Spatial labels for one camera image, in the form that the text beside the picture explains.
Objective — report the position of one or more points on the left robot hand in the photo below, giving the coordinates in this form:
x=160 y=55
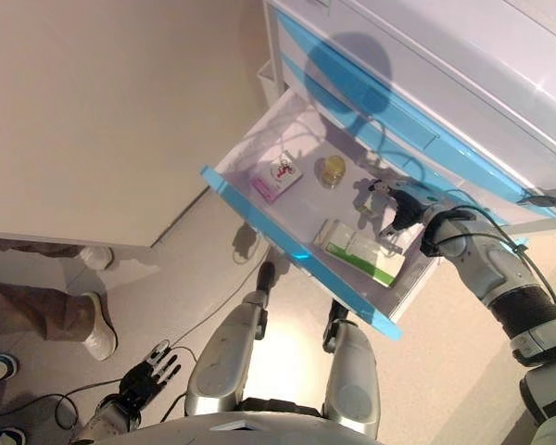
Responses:
x=143 y=380

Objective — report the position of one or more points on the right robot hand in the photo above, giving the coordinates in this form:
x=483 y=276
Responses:
x=410 y=208

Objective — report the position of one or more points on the blue-fronted cart drawer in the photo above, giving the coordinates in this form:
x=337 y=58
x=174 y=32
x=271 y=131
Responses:
x=278 y=232

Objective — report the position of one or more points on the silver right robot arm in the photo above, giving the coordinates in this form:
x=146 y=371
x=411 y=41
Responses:
x=491 y=269

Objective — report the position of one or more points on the white green medicine box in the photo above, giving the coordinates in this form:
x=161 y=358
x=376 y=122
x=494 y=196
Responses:
x=366 y=257

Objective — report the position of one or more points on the white pink medicine box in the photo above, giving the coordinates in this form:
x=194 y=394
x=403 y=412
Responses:
x=285 y=174

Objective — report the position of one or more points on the silver left robot leg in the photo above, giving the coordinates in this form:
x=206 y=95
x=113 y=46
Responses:
x=222 y=357

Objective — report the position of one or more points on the small yellow jar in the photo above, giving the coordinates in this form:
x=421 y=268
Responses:
x=330 y=172

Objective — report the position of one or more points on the grey robot torso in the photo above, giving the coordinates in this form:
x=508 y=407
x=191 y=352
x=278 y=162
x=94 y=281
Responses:
x=241 y=431

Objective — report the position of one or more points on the person in brown trousers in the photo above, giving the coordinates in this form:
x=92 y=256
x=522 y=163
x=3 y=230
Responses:
x=37 y=306

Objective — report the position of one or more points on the black cart key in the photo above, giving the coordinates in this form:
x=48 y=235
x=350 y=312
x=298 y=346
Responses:
x=549 y=200

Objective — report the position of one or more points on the blue white sneaker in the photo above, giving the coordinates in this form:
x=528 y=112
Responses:
x=0 y=368

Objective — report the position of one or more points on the white medical cart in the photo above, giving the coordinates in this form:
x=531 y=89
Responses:
x=445 y=55

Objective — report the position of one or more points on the clear cart side box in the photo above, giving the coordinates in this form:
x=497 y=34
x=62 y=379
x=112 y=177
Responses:
x=268 y=85

